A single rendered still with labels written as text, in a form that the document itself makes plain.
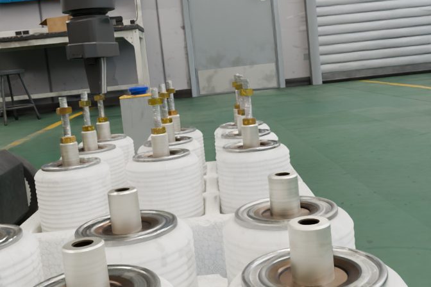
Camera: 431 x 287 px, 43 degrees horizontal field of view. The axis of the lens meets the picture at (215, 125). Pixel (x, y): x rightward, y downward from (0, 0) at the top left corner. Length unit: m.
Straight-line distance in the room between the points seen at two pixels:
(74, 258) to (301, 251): 0.11
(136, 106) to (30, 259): 0.69
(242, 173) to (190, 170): 0.07
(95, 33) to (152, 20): 4.96
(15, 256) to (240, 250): 0.16
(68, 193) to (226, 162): 0.20
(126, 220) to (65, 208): 0.30
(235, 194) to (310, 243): 0.41
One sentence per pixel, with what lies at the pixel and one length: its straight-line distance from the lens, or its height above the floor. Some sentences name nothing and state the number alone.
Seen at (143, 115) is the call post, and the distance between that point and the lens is 1.09.
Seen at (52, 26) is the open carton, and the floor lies 0.84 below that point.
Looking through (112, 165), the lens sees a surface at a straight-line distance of 0.82.
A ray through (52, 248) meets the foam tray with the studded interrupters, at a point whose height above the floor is 0.17.
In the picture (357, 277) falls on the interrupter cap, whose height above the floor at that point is 0.25.
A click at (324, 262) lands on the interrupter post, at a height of 0.26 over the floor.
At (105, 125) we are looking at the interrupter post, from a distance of 0.95.
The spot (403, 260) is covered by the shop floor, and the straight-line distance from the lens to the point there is 1.01.
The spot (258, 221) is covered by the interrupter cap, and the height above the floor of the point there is 0.25.
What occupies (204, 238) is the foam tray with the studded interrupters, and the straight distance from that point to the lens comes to 0.66.
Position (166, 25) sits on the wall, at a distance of 5.86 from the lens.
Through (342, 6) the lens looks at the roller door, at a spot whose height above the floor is 0.78.
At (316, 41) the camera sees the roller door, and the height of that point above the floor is 0.44.
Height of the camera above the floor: 0.37
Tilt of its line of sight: 7 degrees down
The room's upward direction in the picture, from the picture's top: 6 degrees counter-clockwise
